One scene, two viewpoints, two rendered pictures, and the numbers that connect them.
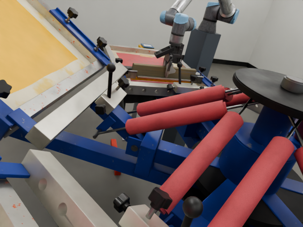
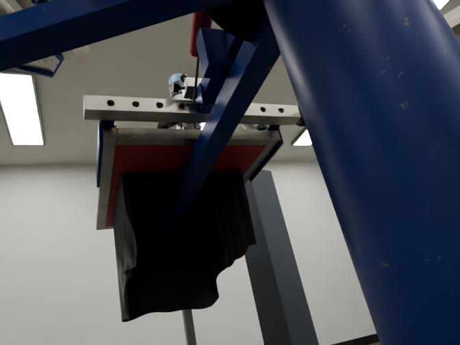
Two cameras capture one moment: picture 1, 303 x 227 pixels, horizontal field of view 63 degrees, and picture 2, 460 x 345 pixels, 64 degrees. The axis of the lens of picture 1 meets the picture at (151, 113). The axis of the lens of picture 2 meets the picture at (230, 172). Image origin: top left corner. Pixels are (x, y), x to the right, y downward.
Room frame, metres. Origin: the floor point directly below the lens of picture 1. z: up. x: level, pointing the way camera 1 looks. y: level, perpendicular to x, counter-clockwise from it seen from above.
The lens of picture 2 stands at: (0.26, -0.13, 0.35)
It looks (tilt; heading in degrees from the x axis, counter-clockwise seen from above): 25 degrees up; 358
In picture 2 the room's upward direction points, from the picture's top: 13 degrees counter-clockwise
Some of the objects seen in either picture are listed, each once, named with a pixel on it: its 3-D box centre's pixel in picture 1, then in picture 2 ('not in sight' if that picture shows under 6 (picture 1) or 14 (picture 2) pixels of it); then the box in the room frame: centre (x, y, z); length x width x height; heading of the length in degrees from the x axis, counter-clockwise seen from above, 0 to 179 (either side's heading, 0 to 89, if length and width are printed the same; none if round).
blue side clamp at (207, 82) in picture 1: (204, 84); (258, 156); (1.52, -0.29, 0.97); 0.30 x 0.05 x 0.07; 23
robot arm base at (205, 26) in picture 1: (208, 24); not in sight; (2.19, -0.30, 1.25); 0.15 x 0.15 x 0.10
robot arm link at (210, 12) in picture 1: (213, 10); not in sight; (2.19, -0.30, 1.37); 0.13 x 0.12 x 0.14; 62
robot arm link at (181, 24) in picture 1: (180, 24); (179, 89); (1.45, -0.04, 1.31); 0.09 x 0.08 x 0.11; 152
